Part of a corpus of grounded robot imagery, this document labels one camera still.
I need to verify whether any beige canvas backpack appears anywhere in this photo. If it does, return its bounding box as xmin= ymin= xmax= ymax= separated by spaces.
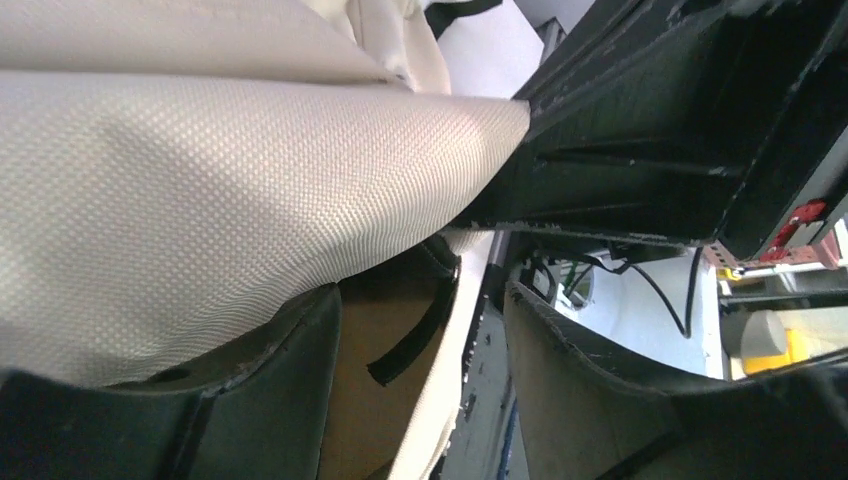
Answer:
xmin=1 ymin=1 xmax=530 ymax=479

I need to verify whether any black mounting base rail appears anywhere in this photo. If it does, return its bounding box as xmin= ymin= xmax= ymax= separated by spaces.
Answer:
xmin=453 ymin=1 xmax=847 ymax=259

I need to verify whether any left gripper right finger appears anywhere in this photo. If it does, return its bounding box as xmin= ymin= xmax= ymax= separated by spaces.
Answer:
xmin=504 ymin=282 xmax=847 ymax=479

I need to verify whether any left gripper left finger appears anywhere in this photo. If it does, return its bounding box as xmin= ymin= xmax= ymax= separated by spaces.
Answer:
xmin=1 ymin=285 xmax=341 ymax=479

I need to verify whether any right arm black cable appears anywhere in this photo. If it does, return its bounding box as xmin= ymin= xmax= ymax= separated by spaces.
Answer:
xmin=529 ymin=246 xmax=705 ymax=340

